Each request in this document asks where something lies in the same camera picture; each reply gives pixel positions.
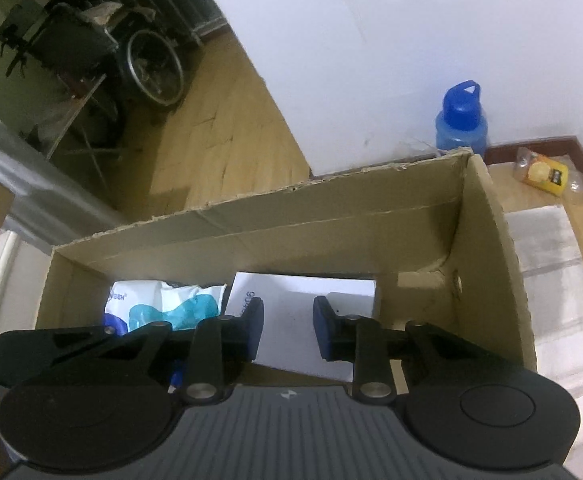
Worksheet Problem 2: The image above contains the white rectangular box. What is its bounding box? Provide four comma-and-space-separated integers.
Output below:
221, 271, 377, 383

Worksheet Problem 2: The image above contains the white curtain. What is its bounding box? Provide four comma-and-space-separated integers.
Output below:
0, 97, 127, 246

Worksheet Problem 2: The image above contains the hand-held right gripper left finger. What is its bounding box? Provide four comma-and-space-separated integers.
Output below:
0, 304, 265, 406

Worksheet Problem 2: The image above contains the black wheelchair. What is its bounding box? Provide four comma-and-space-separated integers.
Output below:
0, 0, 187, 111

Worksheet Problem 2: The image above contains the large cardboard box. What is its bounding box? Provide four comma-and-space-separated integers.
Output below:
36, 147, 538, 396

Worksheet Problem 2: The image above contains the blue water bottle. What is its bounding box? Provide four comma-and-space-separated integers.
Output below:
435, 80, 487, 161

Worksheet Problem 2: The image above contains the white bedside cabinet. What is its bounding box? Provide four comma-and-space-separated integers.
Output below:
0, 230, 54, 366

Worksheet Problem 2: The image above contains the blue and white wipes packet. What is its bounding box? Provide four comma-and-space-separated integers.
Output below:
104, 280, 227, 392

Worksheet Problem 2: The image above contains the plastic orange juice bottle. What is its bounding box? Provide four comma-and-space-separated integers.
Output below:
515, 147, 583, 204

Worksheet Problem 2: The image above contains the folding metal-frame table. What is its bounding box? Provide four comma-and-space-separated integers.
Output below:
18, 72, 144, 188

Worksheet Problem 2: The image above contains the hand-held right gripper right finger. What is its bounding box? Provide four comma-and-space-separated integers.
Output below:
313, 296, 527, 405

